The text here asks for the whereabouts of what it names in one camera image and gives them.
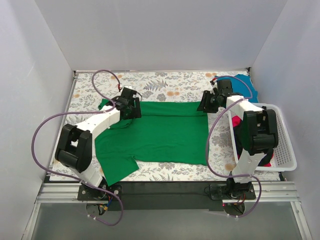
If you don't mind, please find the black t shirt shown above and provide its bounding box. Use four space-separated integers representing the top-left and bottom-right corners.
233 119 275 167

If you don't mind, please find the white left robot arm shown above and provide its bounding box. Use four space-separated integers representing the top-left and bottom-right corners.
55 86 141 200

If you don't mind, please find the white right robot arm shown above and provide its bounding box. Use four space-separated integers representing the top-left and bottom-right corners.
197 76 279 200

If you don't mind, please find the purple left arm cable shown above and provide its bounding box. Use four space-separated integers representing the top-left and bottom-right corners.
31 69 124 226

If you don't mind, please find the aluminium frame rail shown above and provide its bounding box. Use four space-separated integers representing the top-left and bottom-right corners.
36 181 300 203

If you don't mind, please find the red t shirt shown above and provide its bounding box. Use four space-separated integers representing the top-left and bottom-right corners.
231 114 272 168

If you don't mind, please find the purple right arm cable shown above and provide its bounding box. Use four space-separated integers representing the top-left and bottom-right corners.
204 75 262 219

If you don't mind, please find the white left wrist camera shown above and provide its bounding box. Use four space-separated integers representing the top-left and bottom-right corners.
120 85 133 92

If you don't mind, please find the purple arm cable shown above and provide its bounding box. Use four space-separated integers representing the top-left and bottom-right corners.
204 75 262 219
31 69 124 226

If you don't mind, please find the white plastic laundry basket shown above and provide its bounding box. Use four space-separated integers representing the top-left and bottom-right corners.
228 101 297 175

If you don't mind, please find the green t shirt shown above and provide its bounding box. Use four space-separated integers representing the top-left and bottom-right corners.
95 101 209 185

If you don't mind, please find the folded blue t shirt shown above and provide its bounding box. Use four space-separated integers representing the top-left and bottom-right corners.
214 74 259 103

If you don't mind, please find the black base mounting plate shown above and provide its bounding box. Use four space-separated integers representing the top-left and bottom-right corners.
77 181 256 212

